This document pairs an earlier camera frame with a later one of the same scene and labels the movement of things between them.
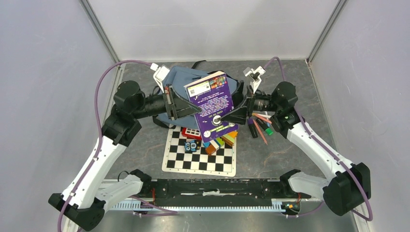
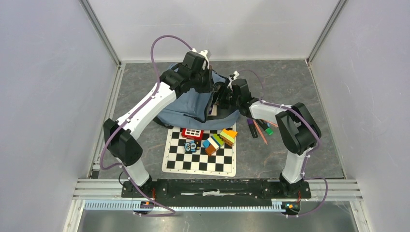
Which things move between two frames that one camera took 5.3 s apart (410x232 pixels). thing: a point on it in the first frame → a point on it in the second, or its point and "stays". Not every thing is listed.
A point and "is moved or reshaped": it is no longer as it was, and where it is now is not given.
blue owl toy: (192, 146) stays
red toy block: (191, 133) stays
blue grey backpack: (179, 77) is moved or reshaped
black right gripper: (240, 116) → (220, 103)
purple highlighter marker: (253, 128) stays
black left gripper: (183, 108) → (210, 87)
